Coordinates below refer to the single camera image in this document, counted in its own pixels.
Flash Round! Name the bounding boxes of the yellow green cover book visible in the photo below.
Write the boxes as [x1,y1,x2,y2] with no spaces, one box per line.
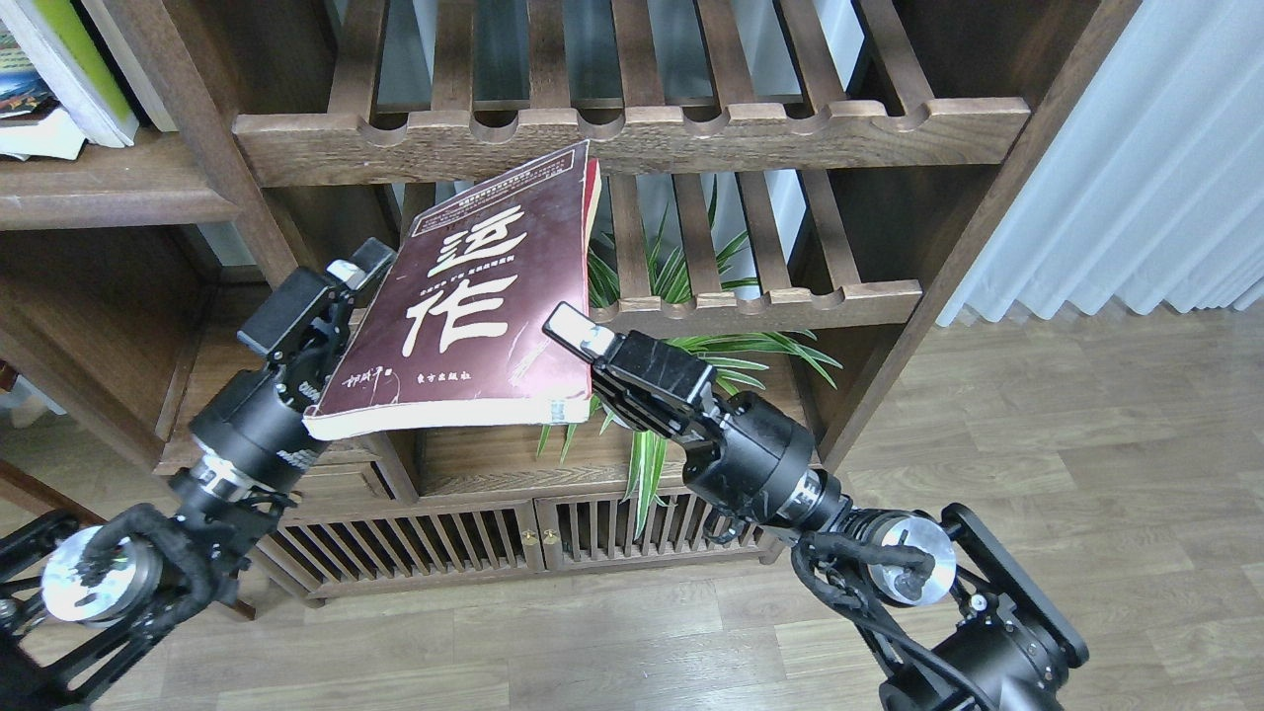
[1,1,139,148]

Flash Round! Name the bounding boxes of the dark wooden side frame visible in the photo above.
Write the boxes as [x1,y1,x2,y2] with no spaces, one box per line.
[1,459,107,526]

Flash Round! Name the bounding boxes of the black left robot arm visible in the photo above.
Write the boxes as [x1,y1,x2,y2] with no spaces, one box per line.
[3,239,396,710]

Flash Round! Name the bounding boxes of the white pleated curtain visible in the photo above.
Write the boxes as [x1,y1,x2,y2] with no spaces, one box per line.
[937,1,1263,326]

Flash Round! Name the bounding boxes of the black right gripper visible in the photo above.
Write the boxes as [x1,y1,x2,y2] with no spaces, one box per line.
[542,302,853,534]

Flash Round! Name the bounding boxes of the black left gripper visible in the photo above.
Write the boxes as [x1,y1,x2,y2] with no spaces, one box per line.
[169,238,397,514]

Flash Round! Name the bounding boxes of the maroon book white characters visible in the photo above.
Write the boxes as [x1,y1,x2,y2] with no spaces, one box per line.
[303,140,600,440]

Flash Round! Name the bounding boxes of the dark wooden bookshelf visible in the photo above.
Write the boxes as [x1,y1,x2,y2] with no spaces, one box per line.
[0,0,1146,601]

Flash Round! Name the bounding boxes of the green spider plant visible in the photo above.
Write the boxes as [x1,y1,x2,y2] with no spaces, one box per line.
[536,176,841,535]

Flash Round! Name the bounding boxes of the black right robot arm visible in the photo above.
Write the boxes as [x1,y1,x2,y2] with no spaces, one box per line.
[544,304,1090,710]

